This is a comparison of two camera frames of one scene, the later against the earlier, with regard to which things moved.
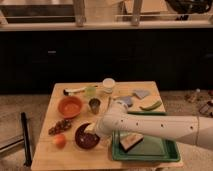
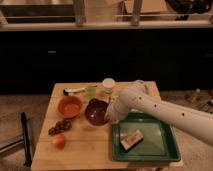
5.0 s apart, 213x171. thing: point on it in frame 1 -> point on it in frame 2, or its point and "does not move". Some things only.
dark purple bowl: (86, 140) -> (95, 112)
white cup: (108, 84) does not move
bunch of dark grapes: (60, 126) does not move
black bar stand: (26, 140) does not move
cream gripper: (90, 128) -> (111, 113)
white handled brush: (70, 91) does not move
